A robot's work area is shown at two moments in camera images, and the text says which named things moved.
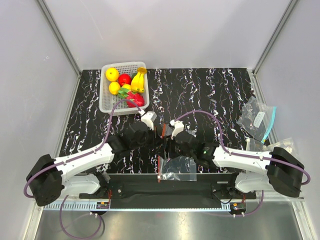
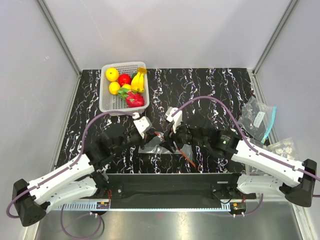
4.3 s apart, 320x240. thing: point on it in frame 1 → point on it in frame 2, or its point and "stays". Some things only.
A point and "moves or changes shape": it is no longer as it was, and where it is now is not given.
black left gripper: [156, 140] stays
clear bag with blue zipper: [255, 119] stays
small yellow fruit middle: [127, 86] stays
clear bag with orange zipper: [177, 168] moves or changes shape
